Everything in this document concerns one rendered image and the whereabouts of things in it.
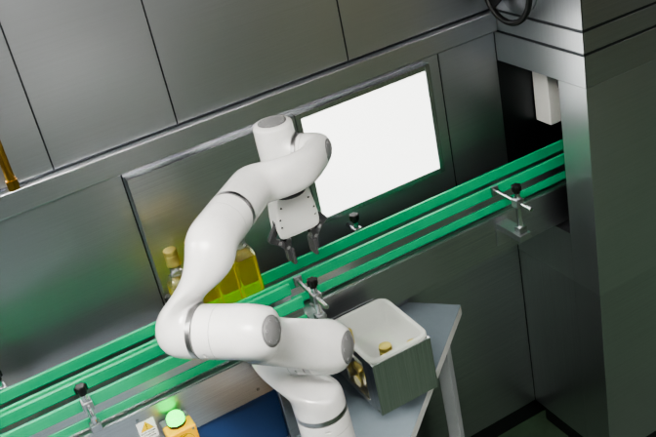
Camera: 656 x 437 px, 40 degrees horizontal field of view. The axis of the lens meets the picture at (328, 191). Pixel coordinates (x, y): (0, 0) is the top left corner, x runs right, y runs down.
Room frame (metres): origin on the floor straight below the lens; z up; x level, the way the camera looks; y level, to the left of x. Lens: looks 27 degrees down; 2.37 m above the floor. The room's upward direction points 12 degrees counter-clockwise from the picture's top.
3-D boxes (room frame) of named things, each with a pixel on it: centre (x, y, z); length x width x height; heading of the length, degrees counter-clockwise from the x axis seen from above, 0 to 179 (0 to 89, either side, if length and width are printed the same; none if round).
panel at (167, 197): (2.23, 0.07, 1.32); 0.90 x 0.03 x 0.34; 113
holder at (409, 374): (1.91, -0.04, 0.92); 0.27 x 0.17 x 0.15; 23
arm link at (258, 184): (1.63, 0.10, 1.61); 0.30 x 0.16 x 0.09; 157
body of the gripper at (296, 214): (1.75, 0.08, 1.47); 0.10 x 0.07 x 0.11; 113
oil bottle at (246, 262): (2.01, 0.25, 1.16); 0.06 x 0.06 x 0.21; 23
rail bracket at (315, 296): (1.93, 0.10, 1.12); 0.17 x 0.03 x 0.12; 23
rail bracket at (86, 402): (1.66, 0.63, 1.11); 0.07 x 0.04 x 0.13; 23
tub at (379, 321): (1.89, -0.05, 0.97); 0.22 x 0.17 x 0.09; 23
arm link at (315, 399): (1.63, 0.15, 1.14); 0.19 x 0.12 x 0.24; 67
